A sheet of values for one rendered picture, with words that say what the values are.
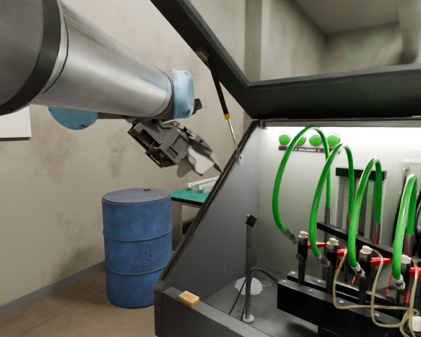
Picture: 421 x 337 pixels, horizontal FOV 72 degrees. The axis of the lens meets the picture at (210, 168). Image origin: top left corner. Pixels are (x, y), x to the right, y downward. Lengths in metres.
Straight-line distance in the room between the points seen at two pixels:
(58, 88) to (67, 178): 2.67
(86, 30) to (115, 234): 2.22
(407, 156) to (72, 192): 2.55
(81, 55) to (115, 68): 0.05
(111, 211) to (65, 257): 0.83
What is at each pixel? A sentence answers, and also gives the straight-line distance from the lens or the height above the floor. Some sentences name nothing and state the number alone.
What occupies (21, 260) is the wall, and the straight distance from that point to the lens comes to 2.86.
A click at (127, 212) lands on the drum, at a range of 2.30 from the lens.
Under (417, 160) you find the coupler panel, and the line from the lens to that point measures 1.06.
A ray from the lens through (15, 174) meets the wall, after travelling 2.69.
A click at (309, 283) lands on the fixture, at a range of 0.95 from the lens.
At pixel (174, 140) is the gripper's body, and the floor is 1.40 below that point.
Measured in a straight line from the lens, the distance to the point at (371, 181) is 1.08.
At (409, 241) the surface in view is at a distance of 0.90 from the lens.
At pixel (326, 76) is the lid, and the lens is 0.98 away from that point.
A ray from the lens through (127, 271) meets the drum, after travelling 2.48.
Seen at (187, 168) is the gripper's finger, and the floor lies 1.33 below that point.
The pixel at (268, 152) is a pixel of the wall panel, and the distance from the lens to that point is 1.21.
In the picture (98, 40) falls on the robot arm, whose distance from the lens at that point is 0.25.
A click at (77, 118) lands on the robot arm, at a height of 1.44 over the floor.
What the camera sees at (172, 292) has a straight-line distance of 0.92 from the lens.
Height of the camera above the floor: 1.43
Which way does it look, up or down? 8 degrees down
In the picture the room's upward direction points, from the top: straight up
